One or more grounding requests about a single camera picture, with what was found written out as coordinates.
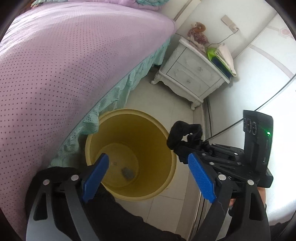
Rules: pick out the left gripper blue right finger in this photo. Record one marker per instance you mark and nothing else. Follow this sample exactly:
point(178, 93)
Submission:
point(249, 220)

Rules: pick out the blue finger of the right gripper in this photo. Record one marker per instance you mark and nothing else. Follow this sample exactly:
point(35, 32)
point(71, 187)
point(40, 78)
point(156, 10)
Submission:
point(184, 149)

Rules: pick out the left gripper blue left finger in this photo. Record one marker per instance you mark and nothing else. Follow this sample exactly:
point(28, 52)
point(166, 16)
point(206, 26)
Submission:
point(56, 199)

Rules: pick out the yellow plastic trash bin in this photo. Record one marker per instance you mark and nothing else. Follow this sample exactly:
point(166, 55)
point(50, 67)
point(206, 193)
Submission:
point(136, 140)

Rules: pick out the person's right hand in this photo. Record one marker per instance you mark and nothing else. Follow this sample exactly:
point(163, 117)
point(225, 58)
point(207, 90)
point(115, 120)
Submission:
point(262, 193)

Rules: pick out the white carved nightstand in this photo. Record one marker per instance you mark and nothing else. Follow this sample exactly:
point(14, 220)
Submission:
point(190, 74)

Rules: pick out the stack of books and papers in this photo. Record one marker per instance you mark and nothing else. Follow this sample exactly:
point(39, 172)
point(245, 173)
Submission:
point(222, 59)

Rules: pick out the brown plush doll on nightstand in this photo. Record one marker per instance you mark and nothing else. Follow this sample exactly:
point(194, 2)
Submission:
point(197, 37)

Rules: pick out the bed with purple dotted sheet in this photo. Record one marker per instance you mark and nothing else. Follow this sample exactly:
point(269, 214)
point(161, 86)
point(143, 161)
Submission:
point(57, 62)

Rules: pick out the wall socket with plug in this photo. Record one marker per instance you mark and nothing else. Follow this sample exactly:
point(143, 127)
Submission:
point(229, 23)

